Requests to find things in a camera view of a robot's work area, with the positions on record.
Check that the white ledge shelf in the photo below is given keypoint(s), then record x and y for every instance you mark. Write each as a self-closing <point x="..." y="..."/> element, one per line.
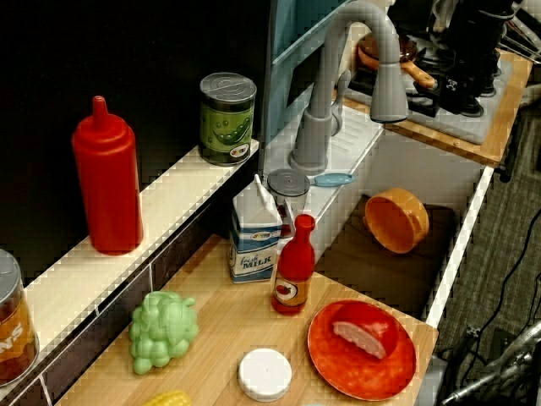
<point x="139" y="228"/>

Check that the orange toy pot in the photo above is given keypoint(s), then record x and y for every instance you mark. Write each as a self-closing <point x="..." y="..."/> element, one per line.
<point x="395" y="222"/>

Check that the wooden board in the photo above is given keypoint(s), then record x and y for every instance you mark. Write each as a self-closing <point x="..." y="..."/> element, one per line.
<point x="507" y="127"/>

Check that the white sink basin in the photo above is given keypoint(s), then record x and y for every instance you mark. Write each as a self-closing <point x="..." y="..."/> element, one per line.
<point x="422" y="169"/>

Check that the white round lid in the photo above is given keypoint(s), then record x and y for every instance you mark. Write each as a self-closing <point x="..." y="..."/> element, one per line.
<point x="265" y="374"/>

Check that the metal stand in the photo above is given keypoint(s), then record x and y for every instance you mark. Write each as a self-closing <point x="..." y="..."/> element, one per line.
<point x="498" y="372"/>

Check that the orange label beans can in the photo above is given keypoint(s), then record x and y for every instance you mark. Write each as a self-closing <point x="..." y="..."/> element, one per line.
<point x="12" y="330"/>

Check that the red toy meat slice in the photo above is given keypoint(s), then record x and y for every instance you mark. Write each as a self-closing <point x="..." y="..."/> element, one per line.
<point x="363" y="334"/>

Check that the blue panel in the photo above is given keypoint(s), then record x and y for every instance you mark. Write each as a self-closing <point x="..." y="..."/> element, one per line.
<point x="287" y="55"/>

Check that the blue white milk carton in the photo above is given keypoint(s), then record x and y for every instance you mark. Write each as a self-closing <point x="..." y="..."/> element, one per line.
<point x="253" y="237"/>

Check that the green toy grapes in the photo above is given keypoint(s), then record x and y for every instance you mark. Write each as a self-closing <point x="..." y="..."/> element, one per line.
<point x="162" y="334"/>

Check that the small grey lid can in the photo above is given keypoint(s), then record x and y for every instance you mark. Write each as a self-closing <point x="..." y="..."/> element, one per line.
<point x="289" y="188"/>

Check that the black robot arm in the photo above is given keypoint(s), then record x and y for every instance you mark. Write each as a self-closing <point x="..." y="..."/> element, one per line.
<point x="473" y="34"/>

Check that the yellow toy corn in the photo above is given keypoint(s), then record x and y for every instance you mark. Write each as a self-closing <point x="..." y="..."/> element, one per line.
<point x="167" y="399"/>

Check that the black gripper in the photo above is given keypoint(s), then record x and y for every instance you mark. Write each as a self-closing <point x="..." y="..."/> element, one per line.
<point x="458" y="82"/>

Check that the red tomato sauce bottle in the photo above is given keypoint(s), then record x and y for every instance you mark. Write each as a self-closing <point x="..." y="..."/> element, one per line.
<point x="294" y="266"/>

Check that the orange plate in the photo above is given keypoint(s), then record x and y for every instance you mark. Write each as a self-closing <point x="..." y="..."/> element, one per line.
<point x="359" y="372"/>

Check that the red ketchup squeeze bottle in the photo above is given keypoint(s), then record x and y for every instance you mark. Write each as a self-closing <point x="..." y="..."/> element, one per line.
<point x="107" y="177"/>

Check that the green peas can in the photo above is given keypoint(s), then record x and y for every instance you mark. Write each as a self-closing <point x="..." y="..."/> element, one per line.
<point x="226" y="127"/>

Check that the grey toy faucet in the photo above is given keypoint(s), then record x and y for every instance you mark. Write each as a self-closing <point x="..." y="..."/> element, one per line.
<point x="321" y="105"/>

